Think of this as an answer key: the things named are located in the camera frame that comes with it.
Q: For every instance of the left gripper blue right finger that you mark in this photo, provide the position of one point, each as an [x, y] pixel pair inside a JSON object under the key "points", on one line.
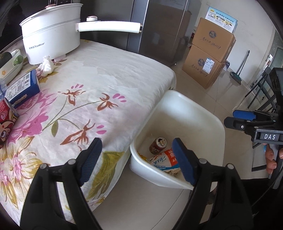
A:
{"points": [[230, 210]]}

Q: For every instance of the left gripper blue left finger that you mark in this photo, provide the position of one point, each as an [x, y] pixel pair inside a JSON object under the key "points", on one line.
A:
{"points": [[42, 208]]}

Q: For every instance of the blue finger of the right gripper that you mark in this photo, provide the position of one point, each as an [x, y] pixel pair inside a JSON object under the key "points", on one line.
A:
{"points": [[246, 115]]}

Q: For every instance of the red milk drink can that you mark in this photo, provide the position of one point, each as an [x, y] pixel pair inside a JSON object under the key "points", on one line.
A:
{"points": [[8, 117]]}

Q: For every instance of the large blue food box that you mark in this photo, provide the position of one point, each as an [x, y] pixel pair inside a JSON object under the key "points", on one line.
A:
{"points": [[23, 89]]}

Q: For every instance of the white trash bin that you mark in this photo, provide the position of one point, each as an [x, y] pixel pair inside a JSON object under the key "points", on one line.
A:
{"points": [[177, 116]]}

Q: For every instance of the person right hand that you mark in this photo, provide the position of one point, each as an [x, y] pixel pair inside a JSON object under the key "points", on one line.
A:
{"points": [[271, 153]]}

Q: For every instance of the broom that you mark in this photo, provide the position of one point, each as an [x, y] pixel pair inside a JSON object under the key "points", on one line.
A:
{"points": [[236, 75]]}

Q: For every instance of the black chair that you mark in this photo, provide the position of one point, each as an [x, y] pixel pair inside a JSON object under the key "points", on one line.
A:
{"points": [[261, 90]]}

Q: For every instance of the lower cardboard box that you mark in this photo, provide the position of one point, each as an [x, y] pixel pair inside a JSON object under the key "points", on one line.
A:
{"points": [[202, 67]]}

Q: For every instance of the cardboard box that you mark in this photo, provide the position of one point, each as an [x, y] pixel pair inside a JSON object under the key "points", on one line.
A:
{"points": [[202, 67], [214, 40]]}

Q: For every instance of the upper cardboard box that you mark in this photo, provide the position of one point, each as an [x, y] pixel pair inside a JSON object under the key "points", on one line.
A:
{"points": [[214, 40]]}

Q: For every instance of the white snack bag in bin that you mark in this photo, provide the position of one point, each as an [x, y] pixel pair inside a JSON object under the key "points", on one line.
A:
{"points": [[166, 162]]}

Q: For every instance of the blue white printed box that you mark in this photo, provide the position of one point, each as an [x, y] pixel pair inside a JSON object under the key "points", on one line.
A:
{"points": [[221, 19]]}

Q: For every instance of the red can in bin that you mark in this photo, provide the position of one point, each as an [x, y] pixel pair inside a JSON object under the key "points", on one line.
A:
{"points": [[159, 144]]}

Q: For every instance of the grey refrigerator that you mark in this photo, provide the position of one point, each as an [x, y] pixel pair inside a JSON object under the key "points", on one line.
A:
{"points": [[167, 25]]}

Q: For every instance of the clear plastic water bottle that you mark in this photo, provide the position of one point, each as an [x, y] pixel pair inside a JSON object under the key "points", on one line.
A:
{"points": [[3, 88]]}

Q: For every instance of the floral tablecloth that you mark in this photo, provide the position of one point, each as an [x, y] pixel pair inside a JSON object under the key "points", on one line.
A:
{"points": [[95, 91]]}

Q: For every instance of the white crumpled tissue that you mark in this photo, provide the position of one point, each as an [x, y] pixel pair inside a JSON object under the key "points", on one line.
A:
{"points": [[45, 68]]}

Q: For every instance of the dark green pumpkin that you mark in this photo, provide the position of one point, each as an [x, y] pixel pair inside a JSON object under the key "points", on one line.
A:
{"points": [[4, 58]]}

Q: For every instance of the white electric cooking pot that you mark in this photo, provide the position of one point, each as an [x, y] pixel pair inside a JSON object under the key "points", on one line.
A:
{"points": [[55, 31]]}

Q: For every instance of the white ceramic bowl green handle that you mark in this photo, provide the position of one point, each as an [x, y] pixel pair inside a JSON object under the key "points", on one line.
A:
{"points": [[12, 67]]}

